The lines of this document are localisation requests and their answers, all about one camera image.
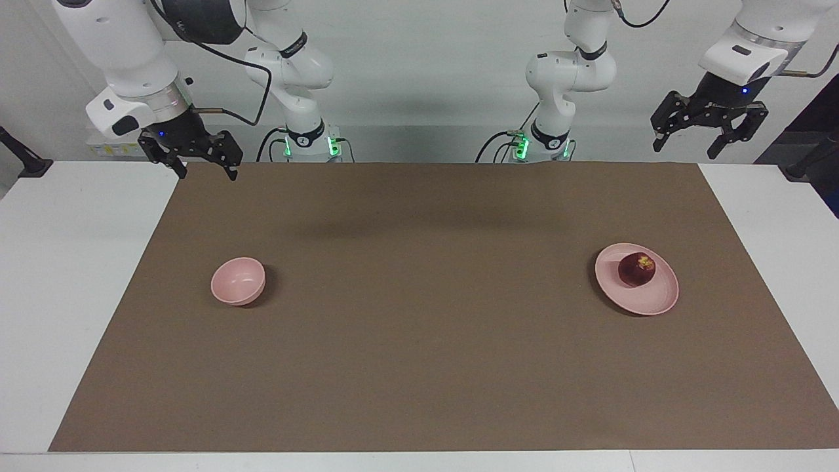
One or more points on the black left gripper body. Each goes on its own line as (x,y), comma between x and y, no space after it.
(718,101)

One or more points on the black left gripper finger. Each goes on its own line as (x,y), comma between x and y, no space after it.
(744,128)
(668,115)

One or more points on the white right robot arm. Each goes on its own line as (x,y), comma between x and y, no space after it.
(118,46)

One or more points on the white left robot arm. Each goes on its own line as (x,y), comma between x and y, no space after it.
(570,72)

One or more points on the pink plate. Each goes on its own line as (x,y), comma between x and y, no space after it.
(649,295)

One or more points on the dark red apple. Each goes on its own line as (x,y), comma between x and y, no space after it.
(634,272)

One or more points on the pink bowl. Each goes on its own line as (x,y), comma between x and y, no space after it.
(237,282)

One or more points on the dark panel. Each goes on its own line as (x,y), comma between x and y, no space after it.
(816,124)

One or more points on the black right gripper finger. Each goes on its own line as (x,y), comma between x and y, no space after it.
(157,149)
(229,151)

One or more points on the brown table mat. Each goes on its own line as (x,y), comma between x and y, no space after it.
(419,360)

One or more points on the black stand clamp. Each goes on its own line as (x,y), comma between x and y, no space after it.
(29,167)
(799,169)

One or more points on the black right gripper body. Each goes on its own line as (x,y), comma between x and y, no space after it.
(183,134)

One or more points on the white power strip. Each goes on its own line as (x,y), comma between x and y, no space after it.
(111,149)

